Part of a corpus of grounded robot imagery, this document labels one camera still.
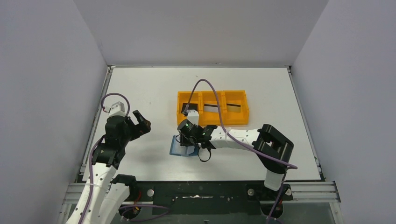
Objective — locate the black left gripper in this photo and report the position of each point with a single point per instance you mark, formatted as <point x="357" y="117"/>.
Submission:
<point x="132" y="126"/>

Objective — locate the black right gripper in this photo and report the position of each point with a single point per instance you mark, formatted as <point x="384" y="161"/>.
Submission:
<point x="188" y="139"/>

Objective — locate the blue leather card holder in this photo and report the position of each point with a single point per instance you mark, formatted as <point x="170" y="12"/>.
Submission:
<point x="176" y="149"/>

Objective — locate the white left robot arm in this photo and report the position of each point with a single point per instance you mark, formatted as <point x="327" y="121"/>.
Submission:
<point x="105" y="191"/>

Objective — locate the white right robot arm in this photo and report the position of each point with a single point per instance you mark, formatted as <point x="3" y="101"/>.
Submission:
<point x="272" y="147"/>

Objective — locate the black card in tray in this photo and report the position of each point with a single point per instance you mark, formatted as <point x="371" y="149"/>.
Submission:
<point x="190" y="106"/>

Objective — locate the silver striped card middle compartment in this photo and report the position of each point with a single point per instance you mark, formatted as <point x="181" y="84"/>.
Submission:
<point x="211" y="108"/>

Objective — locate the yellow three-compartment plastic tray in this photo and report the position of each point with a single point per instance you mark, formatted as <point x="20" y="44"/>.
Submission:
<point x="229" y="118"/>

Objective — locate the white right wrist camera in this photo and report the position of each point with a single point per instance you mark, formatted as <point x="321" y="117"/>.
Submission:
<point x="193" y="116"/>

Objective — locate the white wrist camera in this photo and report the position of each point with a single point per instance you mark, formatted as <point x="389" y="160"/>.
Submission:
<point x="117" y="109"/>
<point x="193" y="116"/>

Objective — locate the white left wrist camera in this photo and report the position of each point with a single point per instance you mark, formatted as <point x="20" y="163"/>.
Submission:
<point x="117" y="109"/>

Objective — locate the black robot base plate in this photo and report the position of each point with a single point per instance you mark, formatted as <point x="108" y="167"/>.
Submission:
<point x="210" y="197"/>

